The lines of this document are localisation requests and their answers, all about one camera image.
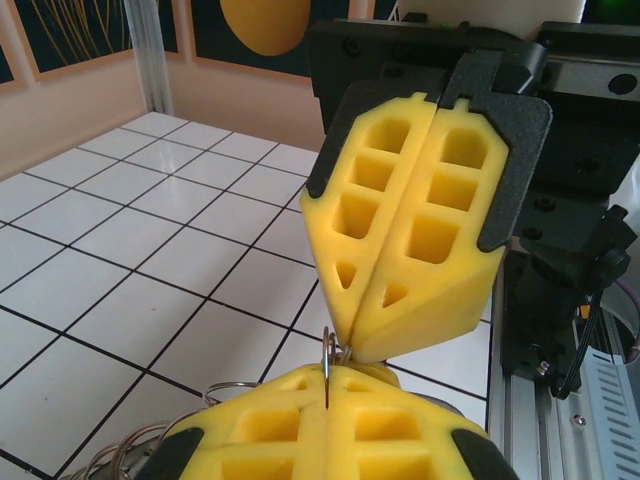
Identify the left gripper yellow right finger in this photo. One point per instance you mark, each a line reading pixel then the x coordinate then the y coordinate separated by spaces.
pixel 400 440

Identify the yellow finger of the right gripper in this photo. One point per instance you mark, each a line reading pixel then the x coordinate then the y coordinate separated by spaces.
pixel 425 300
pixel 330 240

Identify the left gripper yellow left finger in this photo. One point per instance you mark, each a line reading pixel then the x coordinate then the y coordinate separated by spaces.
pixel 260 440

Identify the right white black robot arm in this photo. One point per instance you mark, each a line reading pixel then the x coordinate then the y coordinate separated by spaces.
pixel 620 315

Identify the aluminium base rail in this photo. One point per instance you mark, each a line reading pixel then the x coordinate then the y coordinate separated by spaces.
pixel 525 425

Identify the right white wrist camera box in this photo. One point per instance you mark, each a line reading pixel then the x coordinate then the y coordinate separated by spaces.
pixel 500 10

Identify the aluminium corner post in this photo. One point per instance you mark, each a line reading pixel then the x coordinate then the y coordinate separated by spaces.
pixel 150 55

